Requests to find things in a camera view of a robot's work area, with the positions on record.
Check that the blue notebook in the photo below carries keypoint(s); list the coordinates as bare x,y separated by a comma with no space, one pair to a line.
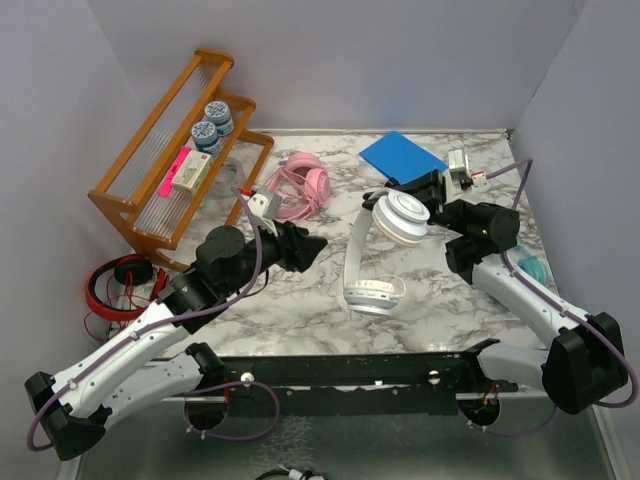
395,156

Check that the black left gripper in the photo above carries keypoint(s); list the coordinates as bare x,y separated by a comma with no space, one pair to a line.
295,246

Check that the wooden tiered shelf rack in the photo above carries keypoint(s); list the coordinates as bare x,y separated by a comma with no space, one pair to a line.
128,193

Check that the black front mounting rail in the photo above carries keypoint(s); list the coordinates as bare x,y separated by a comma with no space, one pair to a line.
345,385

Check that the red black headphones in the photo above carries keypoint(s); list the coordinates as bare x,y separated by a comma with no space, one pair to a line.
121,289

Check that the small cardboard box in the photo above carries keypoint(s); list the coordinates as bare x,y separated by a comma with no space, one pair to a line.
191,172

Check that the clear tape roll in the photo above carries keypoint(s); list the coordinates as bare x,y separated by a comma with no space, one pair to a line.
229,178

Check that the blue-lidded jar front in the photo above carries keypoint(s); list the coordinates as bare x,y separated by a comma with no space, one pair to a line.
205,136

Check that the blue-lidded jar rear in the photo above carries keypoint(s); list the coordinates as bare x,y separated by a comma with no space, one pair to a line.
220,114

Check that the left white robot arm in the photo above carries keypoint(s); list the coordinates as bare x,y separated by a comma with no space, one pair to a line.
75,407

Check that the teal cat-ear headphones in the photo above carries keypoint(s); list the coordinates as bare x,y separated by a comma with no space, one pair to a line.
531,264

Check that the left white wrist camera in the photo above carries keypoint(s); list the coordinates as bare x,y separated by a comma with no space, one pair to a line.
264,205

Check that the blue-lidded jar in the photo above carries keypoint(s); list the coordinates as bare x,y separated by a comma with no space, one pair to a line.
220,114
205,136

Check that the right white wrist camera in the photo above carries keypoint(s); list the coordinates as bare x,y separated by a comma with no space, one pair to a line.
460,172

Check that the white headphones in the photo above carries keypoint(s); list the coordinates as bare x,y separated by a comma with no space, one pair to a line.
388,217

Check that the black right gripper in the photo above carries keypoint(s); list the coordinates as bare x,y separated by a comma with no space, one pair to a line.
430,187

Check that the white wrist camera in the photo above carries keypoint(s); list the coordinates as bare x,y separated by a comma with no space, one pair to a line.
264,205
460,172

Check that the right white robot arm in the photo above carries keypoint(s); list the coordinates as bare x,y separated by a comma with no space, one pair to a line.
582,361

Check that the pink cat-ear headphones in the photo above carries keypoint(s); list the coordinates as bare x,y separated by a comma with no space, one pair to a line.
303,183

